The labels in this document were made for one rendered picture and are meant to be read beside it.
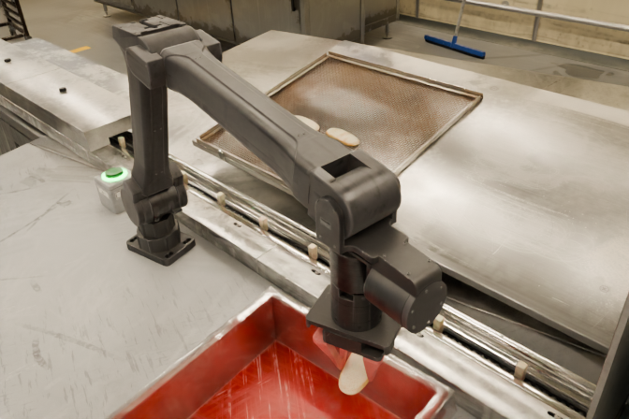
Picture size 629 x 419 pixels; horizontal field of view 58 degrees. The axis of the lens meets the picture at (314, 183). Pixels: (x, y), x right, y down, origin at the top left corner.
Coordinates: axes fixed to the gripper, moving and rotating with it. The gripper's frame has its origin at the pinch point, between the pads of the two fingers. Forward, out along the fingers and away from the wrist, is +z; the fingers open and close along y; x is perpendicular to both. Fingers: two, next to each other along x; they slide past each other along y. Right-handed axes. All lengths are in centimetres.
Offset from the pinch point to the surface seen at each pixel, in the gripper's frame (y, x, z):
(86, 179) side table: -90, 36, 16
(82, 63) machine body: -158, 99, 16
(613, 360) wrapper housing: 24.5, -5.6, -19.5
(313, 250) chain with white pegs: -22.4, 30.1, 11.4
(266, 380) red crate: -16.8, 3.6, 15.5
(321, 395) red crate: -8.0, 4.9, 15.5
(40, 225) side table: -84, 18, 16
